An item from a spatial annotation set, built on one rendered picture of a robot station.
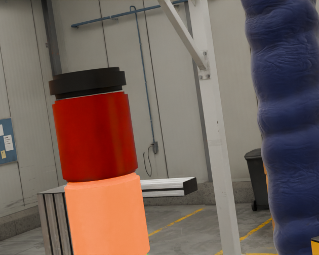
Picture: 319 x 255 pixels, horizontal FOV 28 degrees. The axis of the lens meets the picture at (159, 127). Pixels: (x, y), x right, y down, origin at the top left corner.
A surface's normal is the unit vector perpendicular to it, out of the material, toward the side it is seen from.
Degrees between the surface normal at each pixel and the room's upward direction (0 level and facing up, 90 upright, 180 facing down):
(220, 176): 90
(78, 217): 90
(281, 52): 77
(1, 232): 90
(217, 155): 90
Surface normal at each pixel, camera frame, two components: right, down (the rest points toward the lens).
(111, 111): 0.59, -0.04
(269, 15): -0.63, -0.19
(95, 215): -0.15, 0.07
